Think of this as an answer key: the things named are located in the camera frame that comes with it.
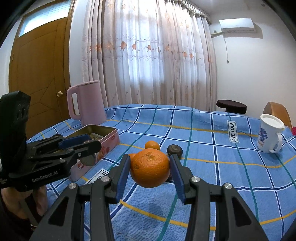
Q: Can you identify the blue plaid tablecloth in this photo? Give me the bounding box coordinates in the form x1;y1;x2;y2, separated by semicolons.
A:
26;104;296;241

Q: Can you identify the large orange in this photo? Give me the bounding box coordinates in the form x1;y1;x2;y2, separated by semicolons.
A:
130;148;170;188

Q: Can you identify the small orange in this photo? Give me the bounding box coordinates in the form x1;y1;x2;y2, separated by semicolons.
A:
129;153;136;161
145;141;160;150

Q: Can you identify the white blue floral mug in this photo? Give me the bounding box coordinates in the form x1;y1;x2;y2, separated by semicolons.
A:
257;114;285;154

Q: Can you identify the dark round stool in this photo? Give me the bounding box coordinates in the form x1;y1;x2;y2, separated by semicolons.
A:
216;99;247;114

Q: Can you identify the pink kettle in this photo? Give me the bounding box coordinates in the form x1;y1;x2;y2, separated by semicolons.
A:
67;80;106;126

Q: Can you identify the sheer floral curtain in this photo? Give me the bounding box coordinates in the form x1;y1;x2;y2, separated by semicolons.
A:
82;1;217;111

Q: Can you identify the person left hand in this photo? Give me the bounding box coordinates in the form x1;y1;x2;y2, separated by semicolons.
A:
1;186;48;219

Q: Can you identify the wooden door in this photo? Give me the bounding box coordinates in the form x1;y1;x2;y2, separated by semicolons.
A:
9;1;75;138

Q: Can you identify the pink metal tin box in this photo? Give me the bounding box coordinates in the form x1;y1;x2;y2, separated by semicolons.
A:
68;125;120;182

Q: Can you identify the dark round fruit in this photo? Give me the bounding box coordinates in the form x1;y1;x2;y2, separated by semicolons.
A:
166;144;183;159

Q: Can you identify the white air conditioner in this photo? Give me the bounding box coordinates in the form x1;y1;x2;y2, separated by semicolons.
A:
211;18;256;38

